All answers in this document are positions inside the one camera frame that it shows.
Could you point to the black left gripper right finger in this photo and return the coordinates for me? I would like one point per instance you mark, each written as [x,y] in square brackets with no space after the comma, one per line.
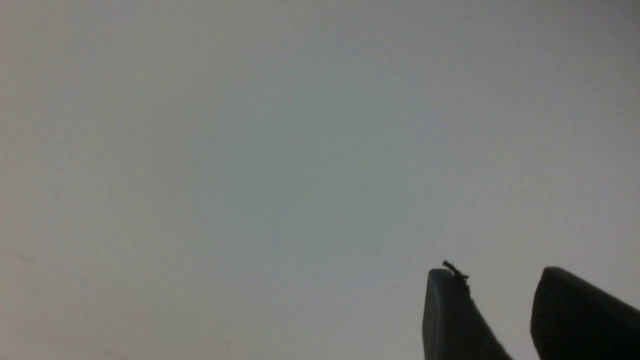
[572,319]

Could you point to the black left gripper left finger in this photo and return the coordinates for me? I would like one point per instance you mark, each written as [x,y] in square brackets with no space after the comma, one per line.
[453,327]

